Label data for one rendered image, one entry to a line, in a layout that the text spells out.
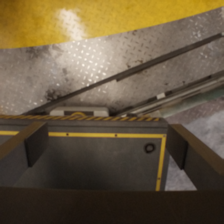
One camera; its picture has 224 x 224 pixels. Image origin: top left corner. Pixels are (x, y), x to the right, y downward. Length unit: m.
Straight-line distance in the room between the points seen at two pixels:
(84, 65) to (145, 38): 0.32
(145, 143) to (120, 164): 0.11
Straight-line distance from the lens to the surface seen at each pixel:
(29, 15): 0.93
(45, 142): 0.17
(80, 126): 0.53
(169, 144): 0.16
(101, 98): 0.82
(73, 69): 0.83
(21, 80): 0.93
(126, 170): 0.59
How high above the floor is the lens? 0.81
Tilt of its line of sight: 75 degrees down
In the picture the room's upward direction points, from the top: 179 degrees counter-clockwise
